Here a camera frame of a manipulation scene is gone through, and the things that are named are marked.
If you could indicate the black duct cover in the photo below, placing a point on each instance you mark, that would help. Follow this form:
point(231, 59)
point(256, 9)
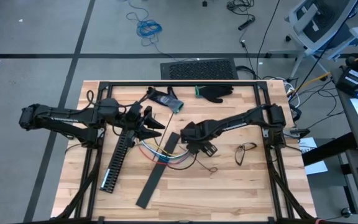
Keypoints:
point(157, 174)

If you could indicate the black work glove green cuff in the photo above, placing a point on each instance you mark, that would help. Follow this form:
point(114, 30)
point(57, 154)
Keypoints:
point(216, 92)

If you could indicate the black caster wheel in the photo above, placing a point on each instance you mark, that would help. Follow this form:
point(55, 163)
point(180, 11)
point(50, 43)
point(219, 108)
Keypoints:
point(346, 212)

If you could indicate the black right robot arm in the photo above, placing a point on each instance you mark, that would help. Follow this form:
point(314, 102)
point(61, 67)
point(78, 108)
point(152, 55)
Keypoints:
point(238, 123)

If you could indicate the grey mesh office chair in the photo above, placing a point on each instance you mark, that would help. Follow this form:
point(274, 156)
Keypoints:
point(315, 28)

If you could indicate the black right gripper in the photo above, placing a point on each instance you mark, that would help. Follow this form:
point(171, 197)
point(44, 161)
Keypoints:
point(197, 133)

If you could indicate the dark grey desk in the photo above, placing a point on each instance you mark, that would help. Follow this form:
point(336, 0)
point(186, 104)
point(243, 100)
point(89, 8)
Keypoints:
point(351, 161)

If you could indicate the black desk beam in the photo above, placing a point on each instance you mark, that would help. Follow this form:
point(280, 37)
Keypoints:
point(328, 149)

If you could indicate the black box white labels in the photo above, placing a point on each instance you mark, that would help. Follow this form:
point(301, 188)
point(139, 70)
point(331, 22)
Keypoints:
point(351, 79)

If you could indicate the clear safety glasses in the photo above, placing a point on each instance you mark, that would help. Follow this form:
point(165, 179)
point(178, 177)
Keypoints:
point(239, 157)

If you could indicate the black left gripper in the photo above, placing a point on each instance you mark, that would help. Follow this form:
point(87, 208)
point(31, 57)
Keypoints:
point(129, 119)

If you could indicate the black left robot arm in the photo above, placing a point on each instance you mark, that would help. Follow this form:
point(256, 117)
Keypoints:
point(61, 119)

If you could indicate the white paper sheet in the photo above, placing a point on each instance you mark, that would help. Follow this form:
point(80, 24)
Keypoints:
point(317, 168)

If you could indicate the black power strip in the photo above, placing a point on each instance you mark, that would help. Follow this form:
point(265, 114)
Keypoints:
point(246, 24)

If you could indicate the black perforated box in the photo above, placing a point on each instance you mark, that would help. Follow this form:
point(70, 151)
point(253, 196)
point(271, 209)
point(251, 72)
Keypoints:
point(197, 70)

